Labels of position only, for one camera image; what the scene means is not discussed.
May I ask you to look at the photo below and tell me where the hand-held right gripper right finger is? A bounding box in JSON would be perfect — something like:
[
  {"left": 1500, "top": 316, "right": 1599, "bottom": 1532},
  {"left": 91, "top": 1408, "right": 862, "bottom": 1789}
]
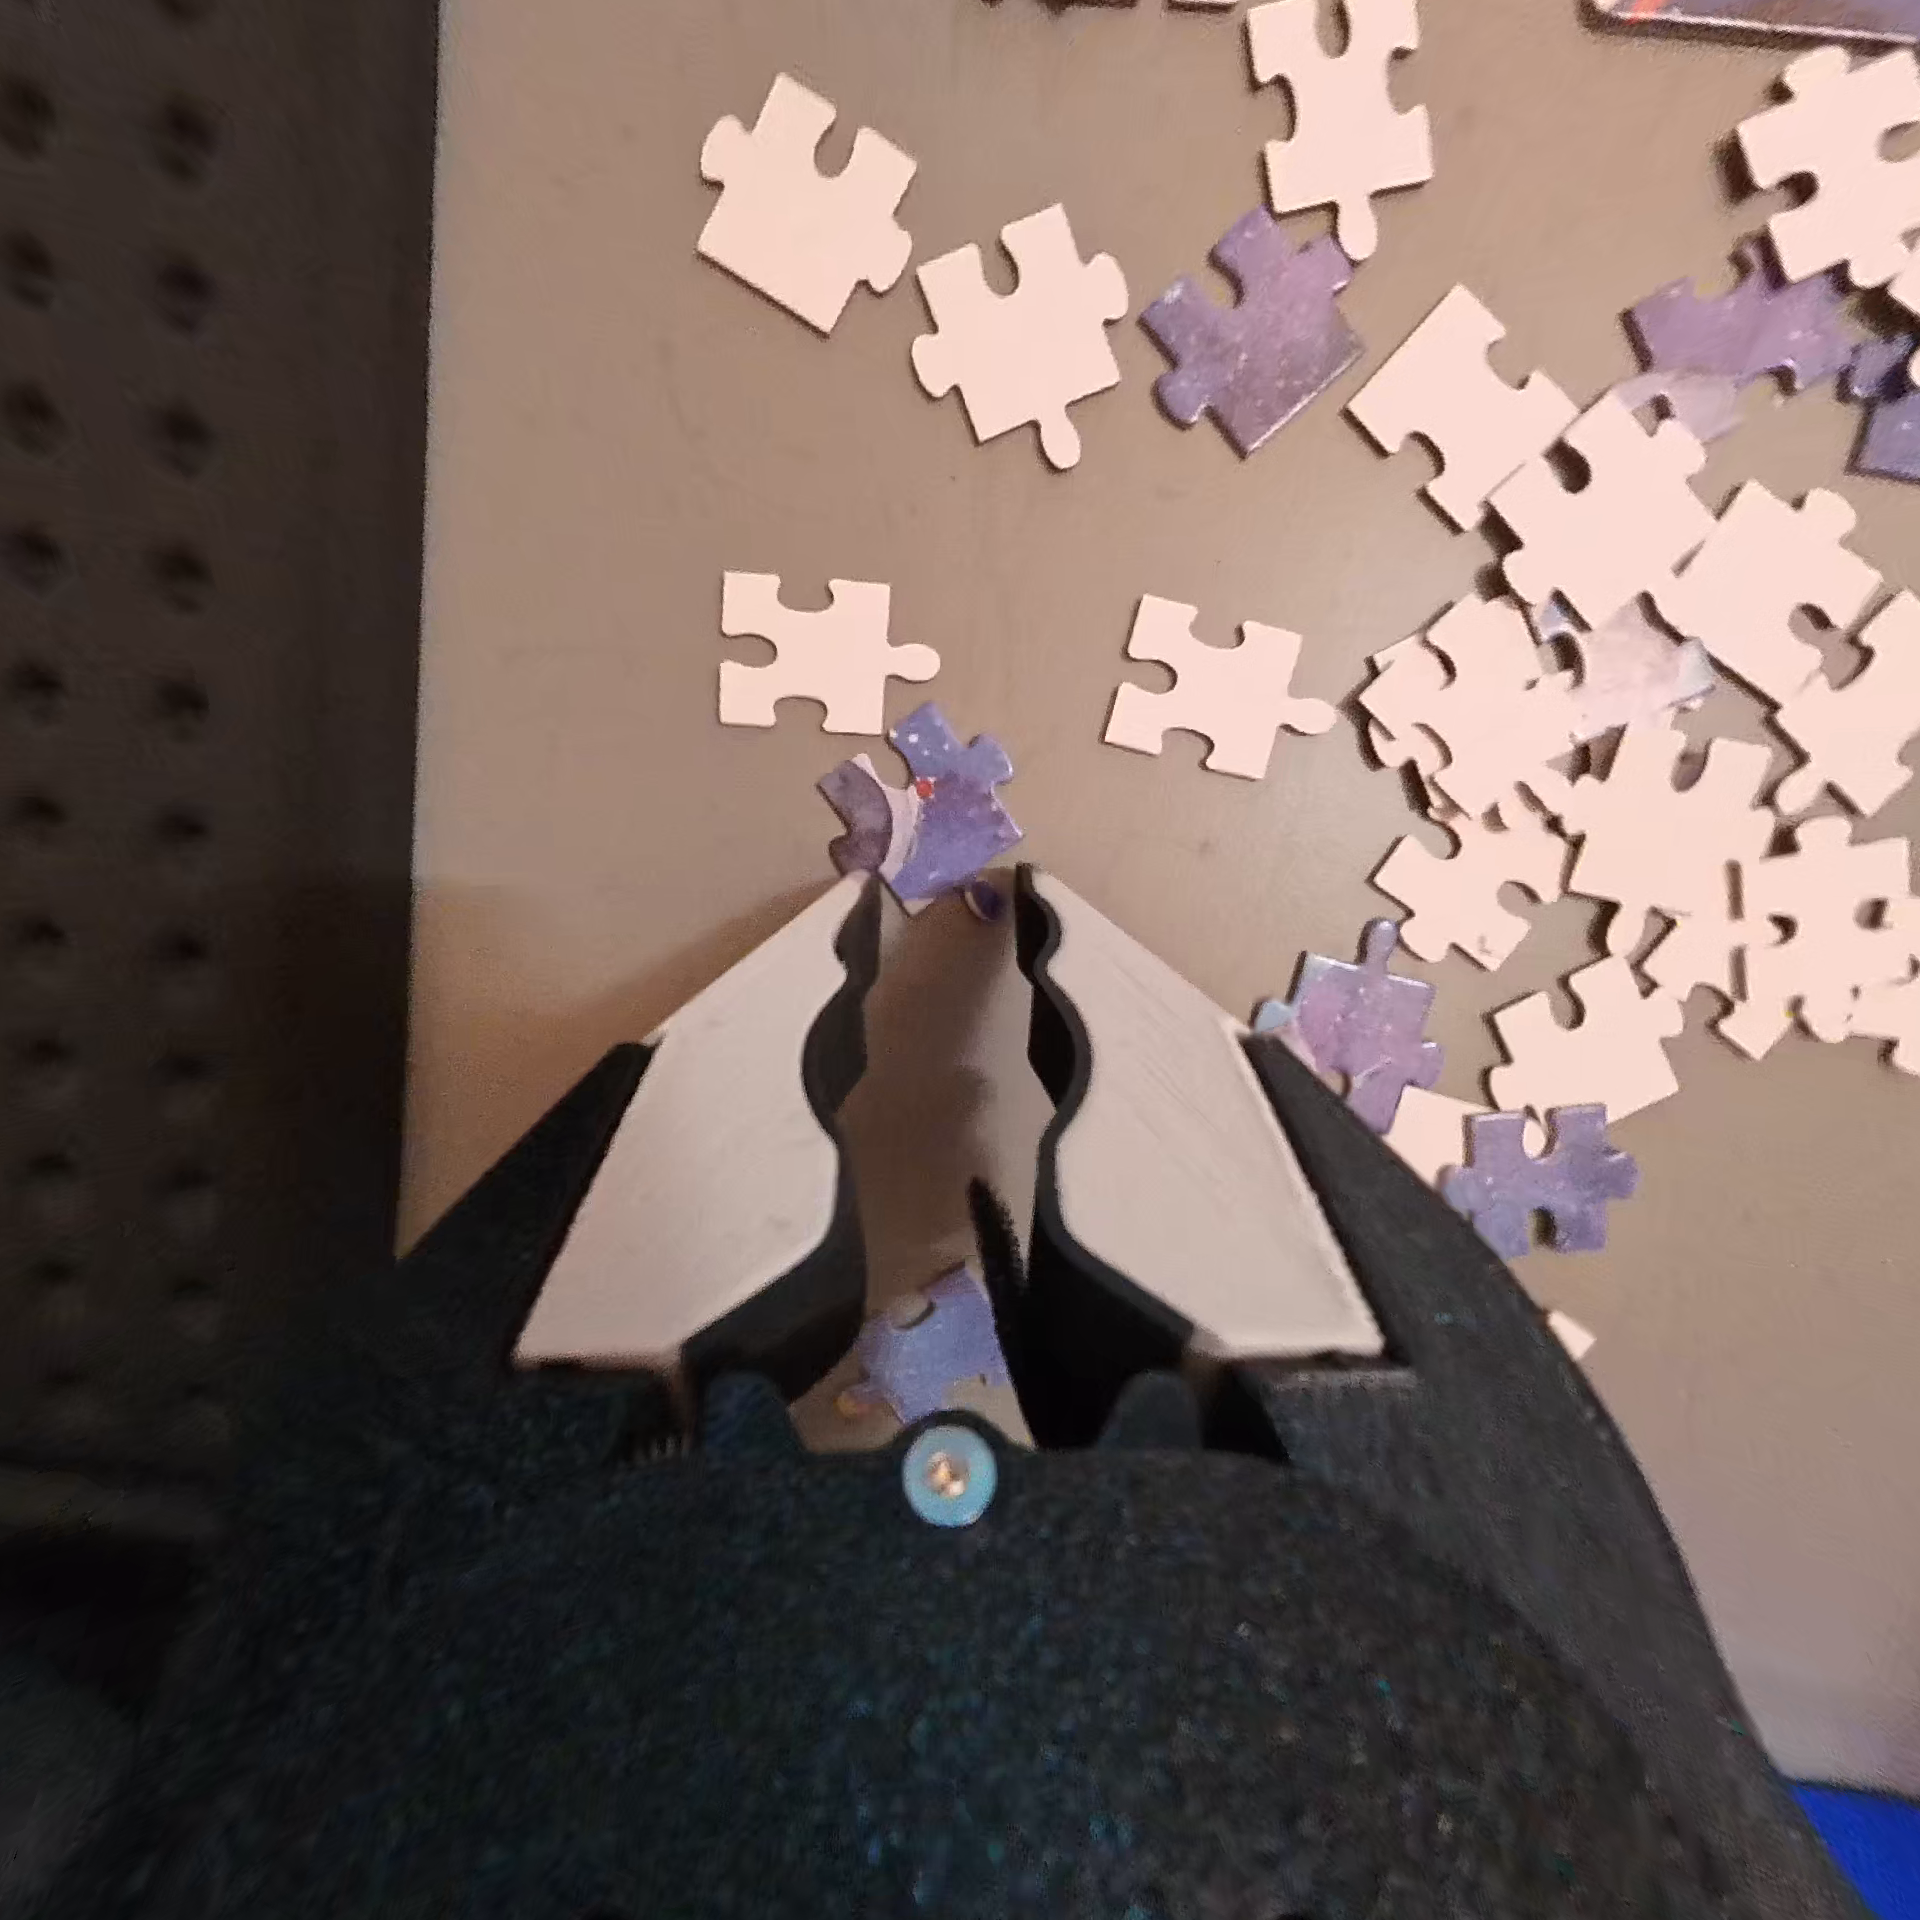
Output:
[{"left": 1013, "top": 862, "right": 1384, "bottom": 1412}]

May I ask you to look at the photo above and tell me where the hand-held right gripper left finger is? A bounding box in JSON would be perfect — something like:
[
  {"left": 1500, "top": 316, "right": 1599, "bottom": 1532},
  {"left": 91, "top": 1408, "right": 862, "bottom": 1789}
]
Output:
[{"left": 512, "top": 870, "right": 887, "bottom": 1389}]

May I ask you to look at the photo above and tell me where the blue plastic bin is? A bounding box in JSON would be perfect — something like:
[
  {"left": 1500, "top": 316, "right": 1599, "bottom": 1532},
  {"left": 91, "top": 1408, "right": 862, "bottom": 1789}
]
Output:
[{"left": 1768, "top": 1768, "right": 1920, "bottom": 1920}]

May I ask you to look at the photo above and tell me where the purple puzzle piece helmet arc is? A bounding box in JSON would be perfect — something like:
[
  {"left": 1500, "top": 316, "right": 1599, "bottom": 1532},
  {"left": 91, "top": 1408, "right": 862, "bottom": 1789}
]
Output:
[{"left": 821, "top": 702, "right": 1025, "bottom": 921}]

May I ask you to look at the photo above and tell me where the blue space puzzle frame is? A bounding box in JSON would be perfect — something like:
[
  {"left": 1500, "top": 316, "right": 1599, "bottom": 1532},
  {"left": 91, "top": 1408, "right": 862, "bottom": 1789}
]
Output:
[{"left": 1582, "top": 0, "right": 1920, "bottom": 47}]

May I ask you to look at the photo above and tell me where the pile of puzzle pieces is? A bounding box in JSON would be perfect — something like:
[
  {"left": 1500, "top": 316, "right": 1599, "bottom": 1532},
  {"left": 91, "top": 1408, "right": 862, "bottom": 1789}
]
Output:
[{"left": 696, "top": 0, "right": 1920, "bottom": 1426}]

